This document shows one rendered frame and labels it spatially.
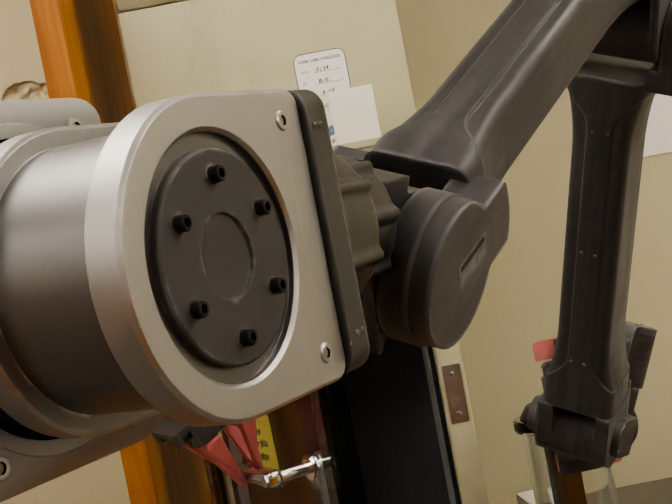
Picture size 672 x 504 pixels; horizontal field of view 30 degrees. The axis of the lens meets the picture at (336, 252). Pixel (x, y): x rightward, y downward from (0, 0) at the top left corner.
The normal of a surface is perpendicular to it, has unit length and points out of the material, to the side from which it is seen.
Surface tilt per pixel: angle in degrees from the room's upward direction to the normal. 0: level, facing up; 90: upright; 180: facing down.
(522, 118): 108
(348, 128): 90
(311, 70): 90
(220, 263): 90
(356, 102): 90
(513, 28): 36
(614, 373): 100
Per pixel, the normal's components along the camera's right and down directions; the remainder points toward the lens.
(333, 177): 0.86, -0.14
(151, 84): 0.03, 0.05
